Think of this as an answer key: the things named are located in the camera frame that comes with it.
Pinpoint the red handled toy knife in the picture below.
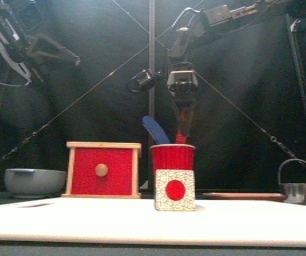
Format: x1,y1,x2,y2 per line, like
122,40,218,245
174,105,191,145

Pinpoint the speckled white sushi roll toy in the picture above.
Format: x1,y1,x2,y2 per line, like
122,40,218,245
153,168,197,212

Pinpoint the red ribbed cup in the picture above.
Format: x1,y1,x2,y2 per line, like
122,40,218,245
149,143,197,172

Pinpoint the wooden box with red drawer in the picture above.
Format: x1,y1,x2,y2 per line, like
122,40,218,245
61,141,142,200

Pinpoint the brown wooden tray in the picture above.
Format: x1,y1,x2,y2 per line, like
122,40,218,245
201,192,288,203

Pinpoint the white plastic cutting board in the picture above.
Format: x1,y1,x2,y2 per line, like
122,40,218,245
0,196,306,249

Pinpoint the grey bowl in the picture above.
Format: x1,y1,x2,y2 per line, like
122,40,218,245
3,168,67,198

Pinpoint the blue utensil handle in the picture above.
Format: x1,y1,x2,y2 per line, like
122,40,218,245
141,115,171,145

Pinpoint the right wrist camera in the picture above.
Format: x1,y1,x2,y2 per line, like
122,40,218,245
126,68,161,94

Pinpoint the vertical metal frame post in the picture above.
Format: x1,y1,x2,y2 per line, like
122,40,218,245
146,0,157,193

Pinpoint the diagonal brace wire with turnbuckle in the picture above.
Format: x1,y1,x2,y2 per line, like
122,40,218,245
109,0,306,183

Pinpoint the dark side frame post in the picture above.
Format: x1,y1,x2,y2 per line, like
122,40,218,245
284,14,306,158

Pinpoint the metal pot with bail handle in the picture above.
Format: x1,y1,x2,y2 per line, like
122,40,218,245
276,158,306,207

